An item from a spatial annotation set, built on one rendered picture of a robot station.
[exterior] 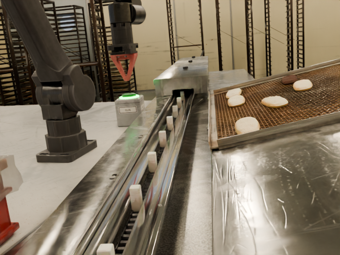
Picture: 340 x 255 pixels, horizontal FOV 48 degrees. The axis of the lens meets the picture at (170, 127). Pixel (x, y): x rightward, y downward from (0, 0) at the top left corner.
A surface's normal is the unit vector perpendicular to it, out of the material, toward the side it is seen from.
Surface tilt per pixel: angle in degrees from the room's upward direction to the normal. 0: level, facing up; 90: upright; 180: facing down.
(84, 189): 0
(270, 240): 10
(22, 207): 0
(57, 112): 90
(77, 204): 0
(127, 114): 90
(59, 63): 80
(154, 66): 90
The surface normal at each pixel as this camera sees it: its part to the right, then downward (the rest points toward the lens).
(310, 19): -0.10, 0.23
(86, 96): 0.91, 0.01
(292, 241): -0.26, -0.94
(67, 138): 0.37, 0.18
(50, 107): -0.41, 0.24
